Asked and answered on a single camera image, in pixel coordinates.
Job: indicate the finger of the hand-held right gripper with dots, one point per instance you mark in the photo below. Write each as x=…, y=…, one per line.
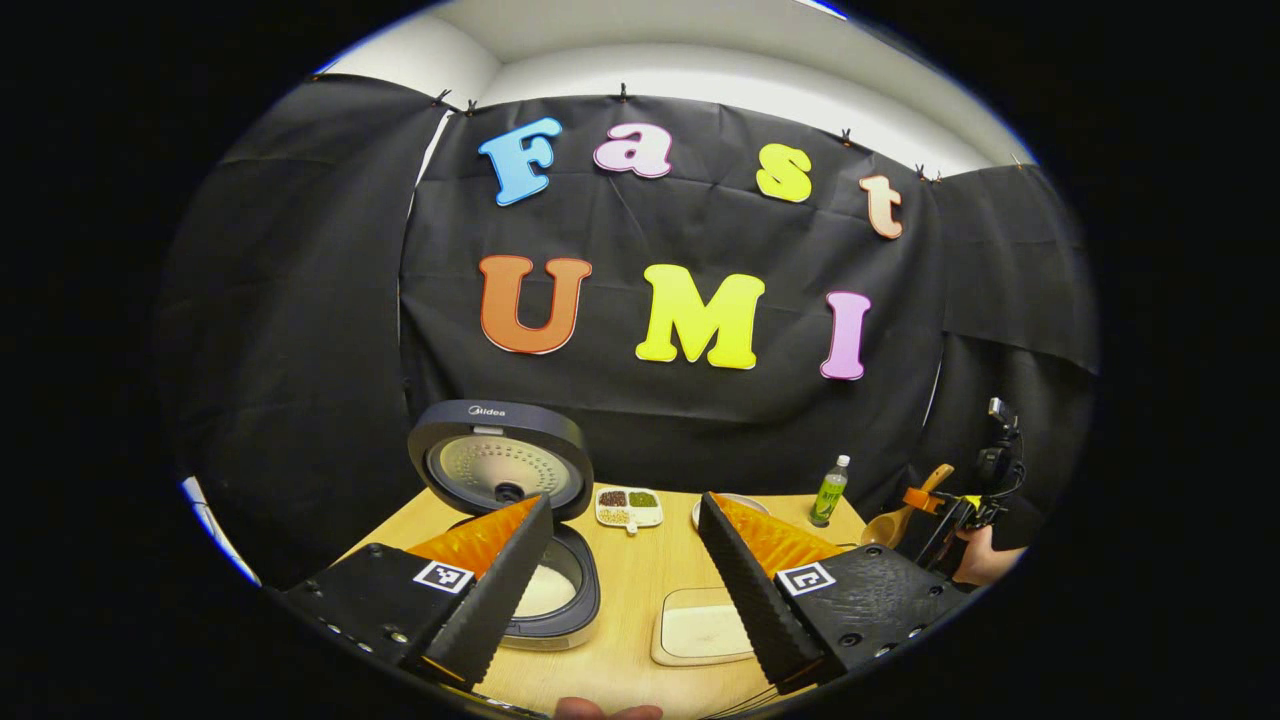
x=922, y=500

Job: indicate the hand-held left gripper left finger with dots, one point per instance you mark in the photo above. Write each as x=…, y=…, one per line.
x=495, y=600

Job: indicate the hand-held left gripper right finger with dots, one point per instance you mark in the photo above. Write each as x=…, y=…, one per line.
x=760, y=600

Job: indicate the wooden spoon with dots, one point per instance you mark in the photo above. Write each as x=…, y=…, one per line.
x=885, y=530

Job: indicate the white rice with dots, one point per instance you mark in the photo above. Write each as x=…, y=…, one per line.
x=550, y=595

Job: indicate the dark grey rice cooker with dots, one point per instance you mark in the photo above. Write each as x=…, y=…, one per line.
x=500, y=415

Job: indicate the beige rice tray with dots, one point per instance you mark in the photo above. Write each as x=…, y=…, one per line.
x=700, y=630

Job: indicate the green drink bottle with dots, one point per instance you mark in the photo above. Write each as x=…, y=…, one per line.
x=828, y=495

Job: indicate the white round plate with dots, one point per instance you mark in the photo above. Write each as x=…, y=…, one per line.
x=745, y=498

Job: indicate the white divided grain tray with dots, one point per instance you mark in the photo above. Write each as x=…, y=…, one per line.
x=628, y=518

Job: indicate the black backdrop cloth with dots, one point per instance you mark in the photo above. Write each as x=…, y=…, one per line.
x=300, y=300

